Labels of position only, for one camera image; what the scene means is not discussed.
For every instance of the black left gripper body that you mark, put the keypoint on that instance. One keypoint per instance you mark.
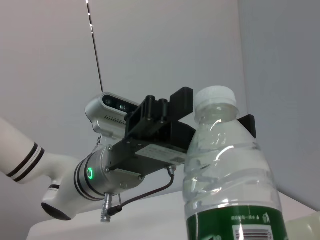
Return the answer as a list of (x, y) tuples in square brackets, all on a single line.
[(150, 150)]

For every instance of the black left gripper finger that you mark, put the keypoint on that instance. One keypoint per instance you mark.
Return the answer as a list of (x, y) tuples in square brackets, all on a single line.
[(182, 102), (251, 125)]

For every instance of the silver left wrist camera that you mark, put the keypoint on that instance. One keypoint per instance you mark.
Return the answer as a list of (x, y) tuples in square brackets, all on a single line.
[(105, 117)]

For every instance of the pale green glass fruit bowl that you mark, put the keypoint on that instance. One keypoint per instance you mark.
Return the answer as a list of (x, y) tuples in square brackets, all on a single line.
[(305, 227)]

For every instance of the clear green-label water bottle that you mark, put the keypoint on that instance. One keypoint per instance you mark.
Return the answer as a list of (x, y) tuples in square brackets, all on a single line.
[(225, 162)]

